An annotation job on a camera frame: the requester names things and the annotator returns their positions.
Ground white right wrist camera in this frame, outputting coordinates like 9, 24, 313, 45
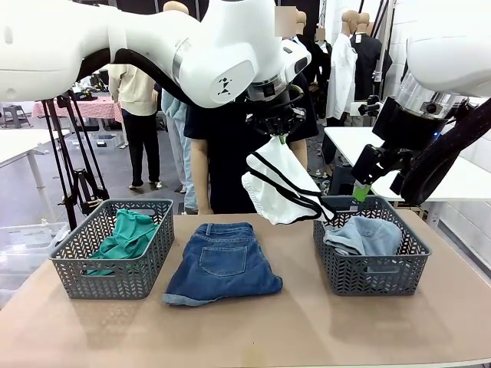
358, 94, 384, 118

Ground light blue denim shorts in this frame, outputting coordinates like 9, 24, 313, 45
323, 215, 404, 257

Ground mannequin in pale blue shirt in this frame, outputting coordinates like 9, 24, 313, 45
294, 10, 308, 40

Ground mannequin in white shirt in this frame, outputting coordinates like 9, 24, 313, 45
326, 9, 360, 120

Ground grey lattice plastic basket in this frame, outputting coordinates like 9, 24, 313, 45
312, 195, 431, 297
49, 198, 176, 300

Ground table with pink cloth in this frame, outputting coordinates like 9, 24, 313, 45
31, 95, 124, 124

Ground person's right forearm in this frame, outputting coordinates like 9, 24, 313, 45
190, 153, 210, 210

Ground black sleeved left arm cable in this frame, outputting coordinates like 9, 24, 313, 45
75, 48, 203, 107

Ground mannequin in black jacket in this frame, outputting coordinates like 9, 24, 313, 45
306, 27, 331, 118

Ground dark blue denim shorts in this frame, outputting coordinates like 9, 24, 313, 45
161, 222, 285, 307

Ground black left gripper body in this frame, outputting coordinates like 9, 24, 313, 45
247, 94, 308, 136

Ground white shorts with black trim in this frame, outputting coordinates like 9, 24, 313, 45
241, 136, 337, 226

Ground large white table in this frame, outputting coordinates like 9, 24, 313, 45
324, 125, 491, 203

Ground clear plastic storage box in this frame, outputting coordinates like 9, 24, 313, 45
0, 221, 71, 307

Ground small white table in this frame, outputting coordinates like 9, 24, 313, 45
0, 128, 72, 224

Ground person in black t-shirt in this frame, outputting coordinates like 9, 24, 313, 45
183, 71, 320, 215

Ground person's left forearm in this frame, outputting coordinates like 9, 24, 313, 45
289, 138, 309, 170

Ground mannequin in light blue fleece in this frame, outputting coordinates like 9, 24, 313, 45
160, 0, 199, 214

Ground green top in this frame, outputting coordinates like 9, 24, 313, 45
86, 208, 160, 277

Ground mannequin in black shirt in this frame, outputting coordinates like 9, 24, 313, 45
351, 11, 394, 102

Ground grey metal stool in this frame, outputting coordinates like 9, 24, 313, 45
1, 104, 32, 129

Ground mannequin in cream jacket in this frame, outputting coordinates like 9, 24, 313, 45
107, 63, 162, 190

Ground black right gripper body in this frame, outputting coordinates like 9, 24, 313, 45
371, 97, 447, 155

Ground black camera tripod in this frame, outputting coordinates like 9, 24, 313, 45
40, 90, 110, 231

